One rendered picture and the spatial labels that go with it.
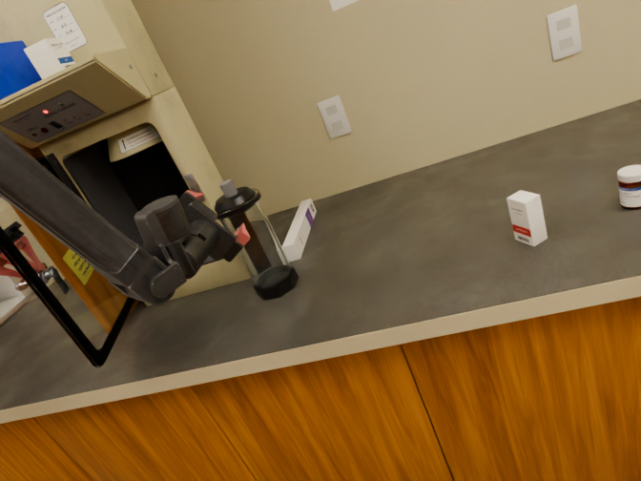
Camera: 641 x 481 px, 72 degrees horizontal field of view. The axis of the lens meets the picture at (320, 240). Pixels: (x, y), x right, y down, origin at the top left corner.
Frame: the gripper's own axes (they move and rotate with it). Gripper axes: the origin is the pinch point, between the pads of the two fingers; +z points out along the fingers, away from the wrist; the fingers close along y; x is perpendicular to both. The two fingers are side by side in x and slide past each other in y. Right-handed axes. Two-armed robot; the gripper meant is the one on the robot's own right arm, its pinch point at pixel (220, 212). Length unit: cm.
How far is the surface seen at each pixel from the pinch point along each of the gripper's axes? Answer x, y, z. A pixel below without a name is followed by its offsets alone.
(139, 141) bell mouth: 8.4, 23.7, 16.6
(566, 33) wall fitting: -70, -40, 56
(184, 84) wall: 7, 31, 57
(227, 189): -2.1, 1.8, 5.1
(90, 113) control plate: 5.6, 32.7, 9.1
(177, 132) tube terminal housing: 0.2, 17.8, 15.9
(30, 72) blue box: 6.4, 46.0, 9.3
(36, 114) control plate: 10.9, 39.9, 5.4
